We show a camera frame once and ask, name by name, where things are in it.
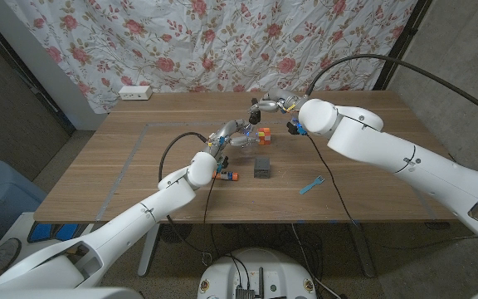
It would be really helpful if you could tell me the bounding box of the orange glue stick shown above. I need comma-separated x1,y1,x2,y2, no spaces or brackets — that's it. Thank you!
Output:
213,170,239,182

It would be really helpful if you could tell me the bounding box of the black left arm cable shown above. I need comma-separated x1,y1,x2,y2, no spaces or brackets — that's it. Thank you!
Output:
159,131,213,267

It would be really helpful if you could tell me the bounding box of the white table leg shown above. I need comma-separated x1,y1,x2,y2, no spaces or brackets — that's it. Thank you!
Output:
137,223,161,277
349,222,377,278

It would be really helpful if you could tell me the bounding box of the white power strip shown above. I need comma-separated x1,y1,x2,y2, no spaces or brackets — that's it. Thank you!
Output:
118,85,154,101

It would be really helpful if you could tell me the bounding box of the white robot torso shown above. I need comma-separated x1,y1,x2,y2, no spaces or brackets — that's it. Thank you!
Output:
197,248,318,299

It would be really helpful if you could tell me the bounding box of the clear plastic spray bottle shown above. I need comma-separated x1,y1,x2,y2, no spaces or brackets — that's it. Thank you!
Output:
237,123,261,149

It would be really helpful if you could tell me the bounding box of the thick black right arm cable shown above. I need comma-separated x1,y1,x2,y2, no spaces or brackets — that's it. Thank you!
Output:
305,53,478,124

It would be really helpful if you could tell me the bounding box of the grey shoe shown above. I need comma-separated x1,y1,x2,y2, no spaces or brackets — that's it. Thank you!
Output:
0,237,22,271

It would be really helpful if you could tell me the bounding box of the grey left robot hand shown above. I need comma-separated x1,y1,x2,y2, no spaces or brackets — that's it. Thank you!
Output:
207,119,261,155

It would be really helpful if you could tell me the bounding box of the dark grey cube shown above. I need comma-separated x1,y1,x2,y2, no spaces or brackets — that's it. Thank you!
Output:
253,156,271,179

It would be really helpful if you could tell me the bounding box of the black trigger sprayer head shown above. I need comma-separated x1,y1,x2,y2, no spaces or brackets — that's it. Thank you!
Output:
248,98,261,125

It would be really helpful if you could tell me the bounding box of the black backdrop stand pole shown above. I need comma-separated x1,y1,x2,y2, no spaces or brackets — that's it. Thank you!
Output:
372,0,434,91

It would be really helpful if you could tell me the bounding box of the floral print backdrop cloth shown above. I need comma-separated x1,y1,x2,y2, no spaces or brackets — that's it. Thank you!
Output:
4,0,418,114

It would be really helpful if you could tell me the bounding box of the round black floor fan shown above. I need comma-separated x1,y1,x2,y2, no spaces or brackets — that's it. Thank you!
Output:
159,223,193,245

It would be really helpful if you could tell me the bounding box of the blue plastic fork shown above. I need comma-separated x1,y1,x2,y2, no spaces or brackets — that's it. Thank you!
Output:
299,175,326,195

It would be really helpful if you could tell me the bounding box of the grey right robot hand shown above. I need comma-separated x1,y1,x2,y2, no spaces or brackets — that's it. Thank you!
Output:
249,88,309,115

